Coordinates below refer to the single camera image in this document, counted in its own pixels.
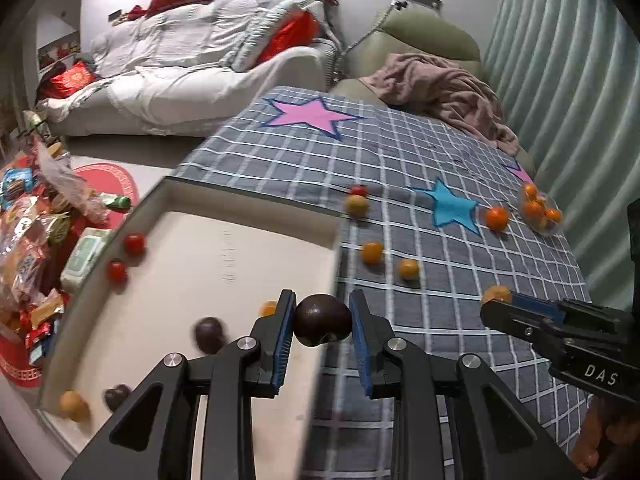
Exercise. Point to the bread bag snack pile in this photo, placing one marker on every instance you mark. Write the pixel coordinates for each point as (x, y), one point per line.
(44, 207)

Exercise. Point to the green bottle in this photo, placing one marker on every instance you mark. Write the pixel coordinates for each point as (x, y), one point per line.
(116, 202)

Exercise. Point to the red pillow on floor side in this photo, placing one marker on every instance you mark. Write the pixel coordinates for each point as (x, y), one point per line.
(61, 81)

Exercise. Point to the brown longan near tray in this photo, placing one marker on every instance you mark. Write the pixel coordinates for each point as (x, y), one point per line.
(356, 206)

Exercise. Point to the small red tomato far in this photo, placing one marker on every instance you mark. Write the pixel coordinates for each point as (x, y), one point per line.
(360, 190)

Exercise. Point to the pink-brown blanket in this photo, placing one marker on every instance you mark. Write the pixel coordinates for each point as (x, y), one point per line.
(430, 85)

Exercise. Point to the brown round longan fruit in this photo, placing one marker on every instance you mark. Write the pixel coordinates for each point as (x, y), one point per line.
(73, 406)

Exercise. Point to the dark purple plum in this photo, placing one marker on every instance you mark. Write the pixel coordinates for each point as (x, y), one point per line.
(319, 319)

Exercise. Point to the white shallow tray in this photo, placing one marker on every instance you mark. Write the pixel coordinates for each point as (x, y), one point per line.
(210, 251)

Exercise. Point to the white covered sofa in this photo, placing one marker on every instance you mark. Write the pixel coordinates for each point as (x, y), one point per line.
(187, 70)

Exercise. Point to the yellow cherry tomato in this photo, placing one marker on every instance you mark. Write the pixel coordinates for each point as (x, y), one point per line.
(409, 269)

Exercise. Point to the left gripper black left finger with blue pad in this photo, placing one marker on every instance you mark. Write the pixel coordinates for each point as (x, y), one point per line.
(152, 434)

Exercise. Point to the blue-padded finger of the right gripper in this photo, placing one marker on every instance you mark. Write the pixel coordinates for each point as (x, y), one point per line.
(542, 308)

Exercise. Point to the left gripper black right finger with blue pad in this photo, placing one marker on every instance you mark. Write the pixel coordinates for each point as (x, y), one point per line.
(493, 435)

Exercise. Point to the teal curtain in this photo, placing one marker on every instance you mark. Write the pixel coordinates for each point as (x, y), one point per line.
(567, 75)

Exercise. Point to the clear bag of tangerines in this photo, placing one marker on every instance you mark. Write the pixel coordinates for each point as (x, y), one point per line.
(539, 211)

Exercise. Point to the green armchair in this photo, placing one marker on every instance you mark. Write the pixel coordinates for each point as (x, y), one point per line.
(403, 31)

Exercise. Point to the orange cherry tomato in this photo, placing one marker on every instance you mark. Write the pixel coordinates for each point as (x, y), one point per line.
(372, 253)

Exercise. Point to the grey checked star tablecloth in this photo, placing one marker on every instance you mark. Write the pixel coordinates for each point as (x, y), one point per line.
(429, 186)

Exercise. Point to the orange tangerine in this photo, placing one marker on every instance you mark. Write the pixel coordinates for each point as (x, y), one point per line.
(497, 218)

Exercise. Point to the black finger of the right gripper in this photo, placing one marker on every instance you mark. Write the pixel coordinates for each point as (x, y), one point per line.
(503, 317)

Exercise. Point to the green wet wipes pack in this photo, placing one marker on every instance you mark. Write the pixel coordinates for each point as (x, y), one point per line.
(88, 248)

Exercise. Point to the large red tomato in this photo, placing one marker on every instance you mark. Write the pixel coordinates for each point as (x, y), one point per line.
(134, 244)

